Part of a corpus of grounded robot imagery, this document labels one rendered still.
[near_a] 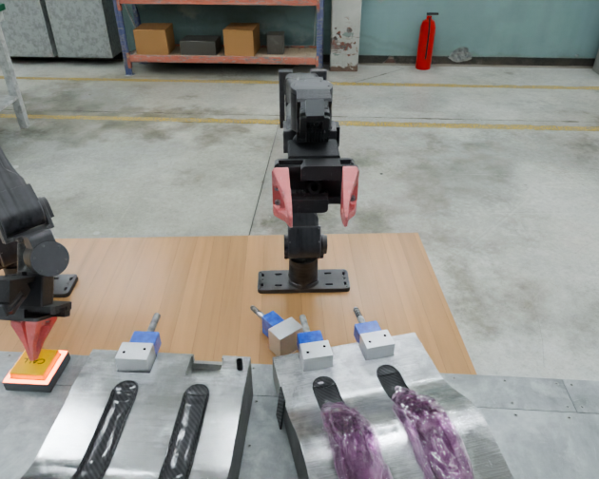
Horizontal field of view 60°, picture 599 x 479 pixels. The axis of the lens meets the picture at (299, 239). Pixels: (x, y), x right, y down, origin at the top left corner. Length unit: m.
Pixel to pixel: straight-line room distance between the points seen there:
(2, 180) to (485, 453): 0.85
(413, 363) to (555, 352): 1.48
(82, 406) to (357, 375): 0.42
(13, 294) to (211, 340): 0.35
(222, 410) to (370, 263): 0.56
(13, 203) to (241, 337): 0.46
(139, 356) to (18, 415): 0.24
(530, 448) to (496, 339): 1.40
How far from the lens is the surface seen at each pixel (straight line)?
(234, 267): 1.20
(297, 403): 0.83
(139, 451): 0.78
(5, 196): 0.98
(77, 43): 6.34
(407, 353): 0.92
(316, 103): 0.64
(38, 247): 0.90
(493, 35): 6.25
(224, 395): 0.80
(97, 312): 1.14
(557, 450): 0.94
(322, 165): 0.64
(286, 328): 0.96
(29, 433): 0.97
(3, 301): 0.91
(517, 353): 2.27
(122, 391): 0.85
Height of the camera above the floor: 1.50
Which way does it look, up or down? 33 degrees down
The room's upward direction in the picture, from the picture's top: straight up
